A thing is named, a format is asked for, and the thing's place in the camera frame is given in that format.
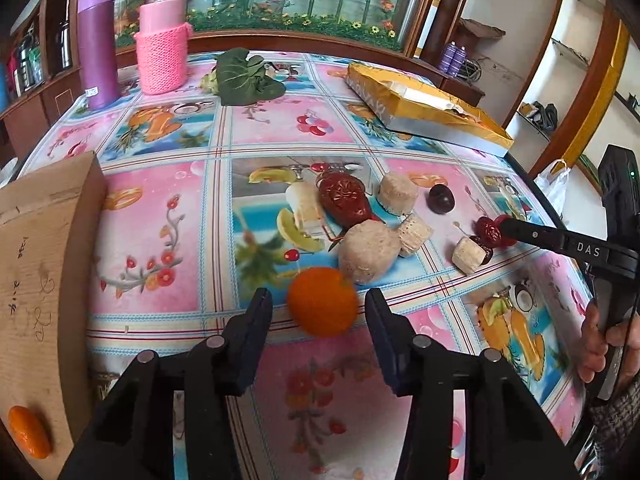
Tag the small beige cake piece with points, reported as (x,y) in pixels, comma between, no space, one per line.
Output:
(414,235)
(469,256)

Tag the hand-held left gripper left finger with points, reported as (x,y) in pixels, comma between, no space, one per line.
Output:
(257,330)

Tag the pink knit-sleeved bottle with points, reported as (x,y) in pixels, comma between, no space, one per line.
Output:
(162,45)

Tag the steel thermos pot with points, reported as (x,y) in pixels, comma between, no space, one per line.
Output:
(63,45)

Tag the purple thermos flask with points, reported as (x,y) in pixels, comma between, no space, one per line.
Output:
(97,45)

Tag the person's right forearm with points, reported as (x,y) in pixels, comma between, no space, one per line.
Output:
(620,420)

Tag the large beige round cake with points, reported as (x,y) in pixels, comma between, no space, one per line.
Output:
(369,252)

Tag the wooden sideboard cabinet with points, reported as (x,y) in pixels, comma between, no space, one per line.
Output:
(30,115)

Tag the green leafy vegetable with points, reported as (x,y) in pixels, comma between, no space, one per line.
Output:
(245,80)

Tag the yellow flat box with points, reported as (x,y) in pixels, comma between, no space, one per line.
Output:
(400,95)

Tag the purple spray can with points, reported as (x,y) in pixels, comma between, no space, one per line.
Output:
(447,57)
(460,59)

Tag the small orange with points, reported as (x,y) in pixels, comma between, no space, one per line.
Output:
(30,430)

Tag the red tomato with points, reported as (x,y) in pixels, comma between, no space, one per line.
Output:
(507,243)

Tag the fruit-print plastic tablecloth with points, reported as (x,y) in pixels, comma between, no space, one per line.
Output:
(175,240)

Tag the pair of dark shoes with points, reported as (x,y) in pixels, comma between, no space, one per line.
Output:
(540,115)

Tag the person's right hand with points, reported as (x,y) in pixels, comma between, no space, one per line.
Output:
(590,350)

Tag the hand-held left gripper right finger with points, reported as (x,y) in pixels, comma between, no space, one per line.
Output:
(382,335)

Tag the shallow cardboard box tray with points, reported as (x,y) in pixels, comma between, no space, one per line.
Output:
(45,260)

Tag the dark purple plum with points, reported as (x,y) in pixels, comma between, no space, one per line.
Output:
(441,198)

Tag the white plastic bag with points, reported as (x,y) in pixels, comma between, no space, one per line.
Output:
(552,185)

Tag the large tangerine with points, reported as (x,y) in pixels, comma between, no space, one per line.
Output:
(322,302)

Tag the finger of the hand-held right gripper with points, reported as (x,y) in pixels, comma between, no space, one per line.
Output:
(530,235)

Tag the blue thermos jug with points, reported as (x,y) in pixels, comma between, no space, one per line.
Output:
(2,90)

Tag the pale beige cake piece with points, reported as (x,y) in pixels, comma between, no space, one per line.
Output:
(305,205)

